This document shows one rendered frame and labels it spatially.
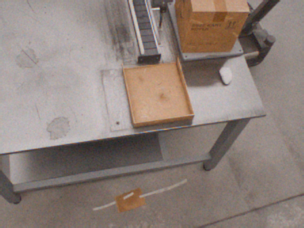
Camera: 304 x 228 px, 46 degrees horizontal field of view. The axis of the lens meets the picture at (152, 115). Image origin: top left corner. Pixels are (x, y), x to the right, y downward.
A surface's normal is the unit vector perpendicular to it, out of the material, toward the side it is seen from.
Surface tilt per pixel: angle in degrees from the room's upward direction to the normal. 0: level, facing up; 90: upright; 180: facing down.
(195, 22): 90
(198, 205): 0
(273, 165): 0
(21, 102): 0
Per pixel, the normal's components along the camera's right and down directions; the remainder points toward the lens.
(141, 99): 0.10, -0.47
